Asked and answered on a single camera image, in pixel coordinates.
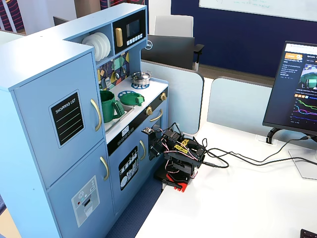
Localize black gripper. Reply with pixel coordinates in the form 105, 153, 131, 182
149, 128, 171, 161

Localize small steel pot with lid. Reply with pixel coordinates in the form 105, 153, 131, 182
130, 70, 153, 86

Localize red and black table clamp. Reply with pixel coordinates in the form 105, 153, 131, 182
160, 173, 189, 194

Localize light blue desk partition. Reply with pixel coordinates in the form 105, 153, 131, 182
206, 76, 274, 130
141, 59, 205, 135

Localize black Dell monitor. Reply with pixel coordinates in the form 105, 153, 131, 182
141, 34, 196, 71

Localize white toy plate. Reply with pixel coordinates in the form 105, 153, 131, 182
98, 32, 111, 57
86, 35, 103, 61
92, 33, 107, 60
81, 37, 98, 62

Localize white office chair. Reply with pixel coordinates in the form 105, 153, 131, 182
154, 15, 205, 72

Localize blue wooden toy kitchen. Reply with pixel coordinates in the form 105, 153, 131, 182
0, 2, 169, 238

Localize silver monitor stand base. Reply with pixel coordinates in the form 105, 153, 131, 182
288, 148, 317, 180

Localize black monitor with lit screen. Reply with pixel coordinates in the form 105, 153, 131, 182
262, 40, 317, 136

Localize dark screen behind kitchen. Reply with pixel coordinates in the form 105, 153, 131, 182
53, 16, 69, 27

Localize black keyboard corner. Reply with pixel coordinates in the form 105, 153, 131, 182
300, 228, 317, 238

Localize gold dishwasher door handle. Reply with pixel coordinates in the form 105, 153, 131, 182
139, 140, 147, 161

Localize gold oven door handle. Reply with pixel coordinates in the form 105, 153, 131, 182
150, 108, 163, 122

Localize gold freezer door handle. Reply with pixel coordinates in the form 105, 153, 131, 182
100, 156, 110, 181

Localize green pitcher with handle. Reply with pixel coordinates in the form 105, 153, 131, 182
99, 90, 126, 124

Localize black cable with loop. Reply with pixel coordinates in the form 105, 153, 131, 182
202, 147, 317, 170

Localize gold fridge door handle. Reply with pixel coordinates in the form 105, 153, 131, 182
90, 98, 103, 132

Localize black cable to monitor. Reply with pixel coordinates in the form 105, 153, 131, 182
204, 135, 313, 166

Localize yellow microwave door handle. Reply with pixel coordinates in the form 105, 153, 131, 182
115, 27, 124, 48

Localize white wall whiteboard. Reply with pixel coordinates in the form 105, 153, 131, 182
198, 0, 317, 23

